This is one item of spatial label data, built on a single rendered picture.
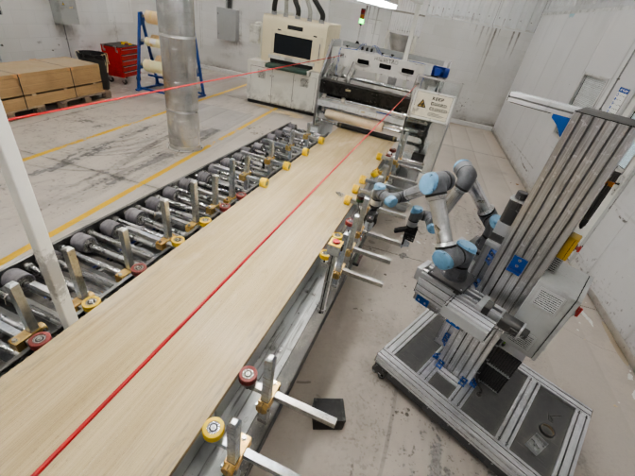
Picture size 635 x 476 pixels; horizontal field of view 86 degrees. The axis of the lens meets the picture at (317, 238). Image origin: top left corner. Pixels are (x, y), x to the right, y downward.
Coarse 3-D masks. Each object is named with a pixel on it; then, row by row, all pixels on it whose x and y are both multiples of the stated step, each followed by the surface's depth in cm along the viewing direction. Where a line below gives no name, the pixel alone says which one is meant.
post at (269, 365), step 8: (272, 360) 128; (264, 368) 131; (272, 368) 130; (264, 376) 134; (272, 376) 134; (264, 384) 137; (272, 384) 139; (264, 392) 139; (264, 400) 143; (264, 416) 149
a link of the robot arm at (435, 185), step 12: (420, 180) 188; (432, 180) 182; (444, 180) 184; (432, 192) 183; (444, 192) 184; (432, 204) 187; (444, 204) 185; (432, 216) 190; (444, 216) 185; (444, 228) 185; (444, 240) 186; (444, 252) 184; (456, 252) 186; (444, 264) 185; (456, 264) 187
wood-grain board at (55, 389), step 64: (256, 192) 284; (320, 192) 301; (192, 256) 206; (256, 256) 215; (128, 320) 161; (192, 320) 167; (256, 320) 173; (0, 384) 129; (64, 384) 133; (128, 384) 136; (192, 384) 140; (0, 448) 113; (128, 448) 118
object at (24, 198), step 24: (408, 48) 419; (0, 120) 106; (0, 144) 108; (0, 168) 114; (24, 168) 116; (24, 192) 119; (24, 216) 123; (48, 240) 133; (48, 264) 136; (48, 288) 144; (72, 312) 154
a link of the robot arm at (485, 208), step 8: (464, 160) 223; (456, 168) 221; (456, 176) 219; (472, 192) 227; (480, 192) 227; (472, 200) 234; (480, 200) 230; (488, 200) 232; (480, 208) 233; (488, 208) 232; (480, 216) 237; (488, 216) 233
